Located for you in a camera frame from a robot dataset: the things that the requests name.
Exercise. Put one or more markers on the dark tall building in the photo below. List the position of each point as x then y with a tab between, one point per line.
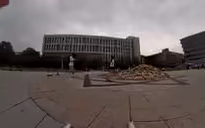
196	45

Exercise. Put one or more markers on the person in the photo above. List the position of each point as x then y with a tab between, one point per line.
112	62
71	62

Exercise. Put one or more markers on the large pale building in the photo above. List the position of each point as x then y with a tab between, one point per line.
90	45

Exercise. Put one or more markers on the grey paved plaza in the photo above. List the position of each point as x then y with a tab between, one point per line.
106	100

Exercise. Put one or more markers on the low dark building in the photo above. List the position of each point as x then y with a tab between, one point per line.
163	58

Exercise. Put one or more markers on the robot's own part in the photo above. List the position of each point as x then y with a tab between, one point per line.
67	126
131	125

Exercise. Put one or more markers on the row of dark trees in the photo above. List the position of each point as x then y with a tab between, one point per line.
5	54

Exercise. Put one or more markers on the pile of rocks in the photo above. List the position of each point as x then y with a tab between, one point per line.
143	72

